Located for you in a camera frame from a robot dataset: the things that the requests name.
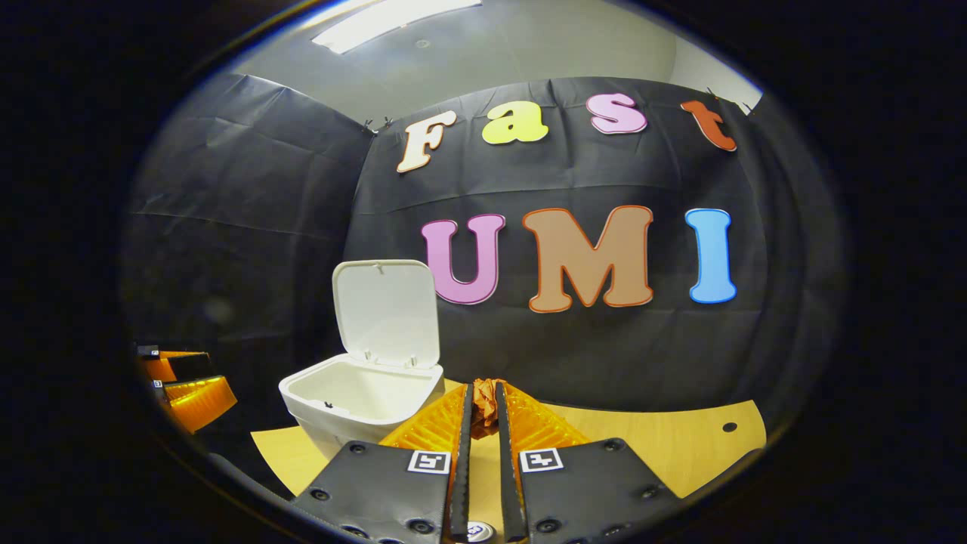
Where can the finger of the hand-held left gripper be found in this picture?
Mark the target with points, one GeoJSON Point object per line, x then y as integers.
{"type": "Point", "coordinates": [170, 366]}
{"type": "Point", "coordinates": [200, 400]}

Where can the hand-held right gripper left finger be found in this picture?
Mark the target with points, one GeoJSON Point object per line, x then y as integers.
{"type": "Point", "coordinates": [461, 491]}

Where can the black backdrop cloth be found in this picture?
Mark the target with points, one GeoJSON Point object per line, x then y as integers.
{"type": "Point", "coordinates": [249, 189]}

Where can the silver blue pop can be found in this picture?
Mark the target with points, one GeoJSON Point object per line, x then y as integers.
{"type": "Point", "coordinates": [479, 532]}

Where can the orange paper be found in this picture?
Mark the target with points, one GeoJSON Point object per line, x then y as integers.
{"type": "Point", "coordinates": [486, 404]}

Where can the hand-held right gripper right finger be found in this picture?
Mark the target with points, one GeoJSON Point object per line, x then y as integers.
{"type": "Point", "coordinates": [511, 491]}

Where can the wooden desktop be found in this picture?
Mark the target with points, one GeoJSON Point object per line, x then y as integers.
{"type": "Point", "coordinates": [665, 446]}

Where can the white desktop garbage bin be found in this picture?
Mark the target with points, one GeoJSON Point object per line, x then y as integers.
{"type": "Point", "coordinates": [381, 317]}

